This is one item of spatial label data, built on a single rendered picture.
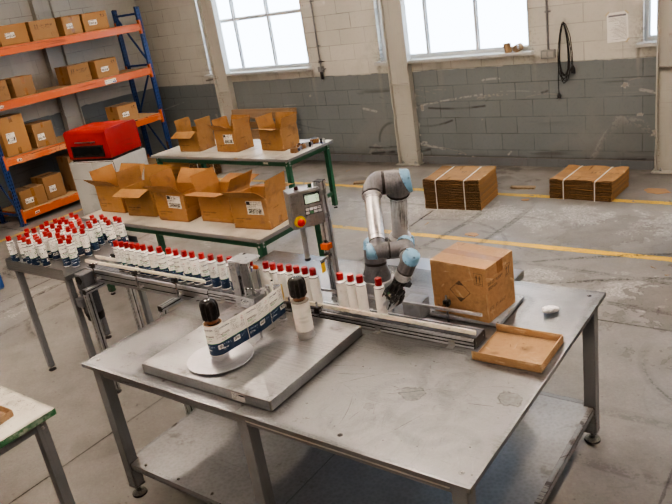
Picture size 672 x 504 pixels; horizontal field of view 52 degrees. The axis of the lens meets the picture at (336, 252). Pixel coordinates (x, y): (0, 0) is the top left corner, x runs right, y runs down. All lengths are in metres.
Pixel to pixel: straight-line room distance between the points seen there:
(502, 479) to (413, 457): 0.91
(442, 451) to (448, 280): 1.00
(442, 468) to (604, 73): 6.27
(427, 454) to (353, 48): 7.55
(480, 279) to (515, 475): 0.90
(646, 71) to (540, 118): 1.24
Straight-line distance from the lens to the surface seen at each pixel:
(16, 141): 10.19
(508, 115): 8.63
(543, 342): 3.11
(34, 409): 3.50
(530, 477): 3.36
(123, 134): 8.77
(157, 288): 4.35
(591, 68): 8.21
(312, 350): 3.13
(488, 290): 3.17
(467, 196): 7.28
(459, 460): 2.48
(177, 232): 5.58
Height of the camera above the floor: 2.38
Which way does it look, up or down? 21 degrees down
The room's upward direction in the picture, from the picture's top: 9 degrees counter-clockwise
